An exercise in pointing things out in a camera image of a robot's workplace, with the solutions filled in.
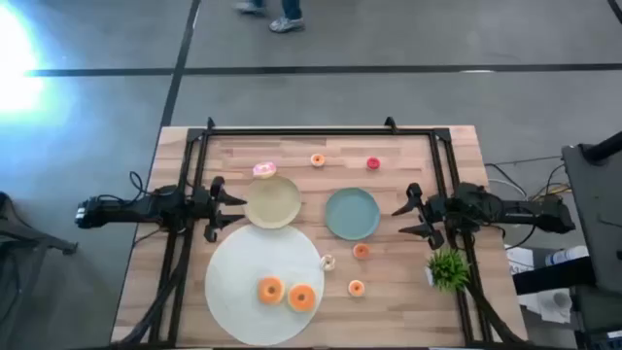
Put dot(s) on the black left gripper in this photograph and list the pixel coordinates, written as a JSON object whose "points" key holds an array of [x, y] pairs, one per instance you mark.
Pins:
{"points": [[214, 209]]}

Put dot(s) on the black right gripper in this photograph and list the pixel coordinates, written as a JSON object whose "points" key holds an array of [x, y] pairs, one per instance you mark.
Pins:
{"points": [[437, 210]]}

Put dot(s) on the pink frosted donut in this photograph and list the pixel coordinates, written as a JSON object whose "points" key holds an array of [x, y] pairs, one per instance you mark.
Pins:
{"points": [[265, 169]]}

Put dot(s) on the orange donut with chocolate drizzle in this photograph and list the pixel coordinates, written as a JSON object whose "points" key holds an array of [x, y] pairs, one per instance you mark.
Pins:
{"points": [[361, 251]]}

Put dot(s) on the red frosted sprinkle donut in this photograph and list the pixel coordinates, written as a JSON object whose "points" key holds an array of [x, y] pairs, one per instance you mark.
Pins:
{"points": [[373, 163]]}

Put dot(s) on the plain orange donut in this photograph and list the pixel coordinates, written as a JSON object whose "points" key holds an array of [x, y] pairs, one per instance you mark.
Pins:
{"points": [[265, 291], [294, 299]]}

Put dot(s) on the blue frosted donut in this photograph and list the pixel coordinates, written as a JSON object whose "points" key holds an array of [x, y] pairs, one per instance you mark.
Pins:
{"points": [[353, 288]]}

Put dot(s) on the white donut with chocolate drizzle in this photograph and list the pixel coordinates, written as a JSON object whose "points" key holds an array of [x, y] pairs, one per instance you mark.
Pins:
{"points": [[324, 263]]}

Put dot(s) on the yellow frosted sprinkle donut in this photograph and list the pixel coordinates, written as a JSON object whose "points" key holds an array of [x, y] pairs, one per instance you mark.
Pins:
{"points": [[318, 160]]}

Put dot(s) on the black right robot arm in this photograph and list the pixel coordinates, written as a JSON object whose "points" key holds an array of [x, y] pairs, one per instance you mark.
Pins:
{"points": [[529, 214]]}

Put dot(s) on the beige round plate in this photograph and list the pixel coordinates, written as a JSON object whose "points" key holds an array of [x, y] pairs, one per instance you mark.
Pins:
{"points": [[272, 201]]}

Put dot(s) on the blue-green round plate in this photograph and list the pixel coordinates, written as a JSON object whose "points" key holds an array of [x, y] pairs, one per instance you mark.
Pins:
{"points": [[352, 214]]}

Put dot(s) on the small green potted plant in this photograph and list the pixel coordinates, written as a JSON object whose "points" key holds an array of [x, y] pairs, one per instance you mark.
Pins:
{"points": [[448, 269]]}

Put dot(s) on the white paper sheet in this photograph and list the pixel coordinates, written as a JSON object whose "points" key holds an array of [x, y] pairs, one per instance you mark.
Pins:
{"points": [[520, 260]]}

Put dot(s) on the white plastic bottle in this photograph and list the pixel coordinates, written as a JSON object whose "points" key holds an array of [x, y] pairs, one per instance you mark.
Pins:
{"points": [[566, 255]]}

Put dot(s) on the dark grey equipment cart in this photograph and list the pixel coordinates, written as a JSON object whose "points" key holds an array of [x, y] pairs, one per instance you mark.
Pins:
{"points": [[597, 209]]}

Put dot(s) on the person's shoe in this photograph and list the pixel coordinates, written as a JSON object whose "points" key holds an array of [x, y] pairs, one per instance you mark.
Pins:
{"points": [[250, 7], [286, 24]]}

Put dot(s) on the person's leg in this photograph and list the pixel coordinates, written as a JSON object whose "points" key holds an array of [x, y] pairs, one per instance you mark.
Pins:
{"points": [[291, 7]]}

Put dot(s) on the black metal frame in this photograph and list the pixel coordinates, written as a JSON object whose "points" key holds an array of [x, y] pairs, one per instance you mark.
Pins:
{"points": [[316, 131]]}

